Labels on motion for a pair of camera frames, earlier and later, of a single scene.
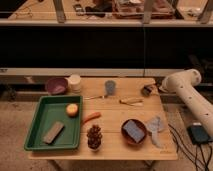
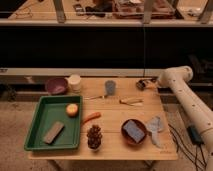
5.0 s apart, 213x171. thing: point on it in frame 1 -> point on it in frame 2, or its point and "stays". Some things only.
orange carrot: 94,115 stays
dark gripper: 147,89 -> 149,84
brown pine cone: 94,136 stays
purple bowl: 57,86 stays
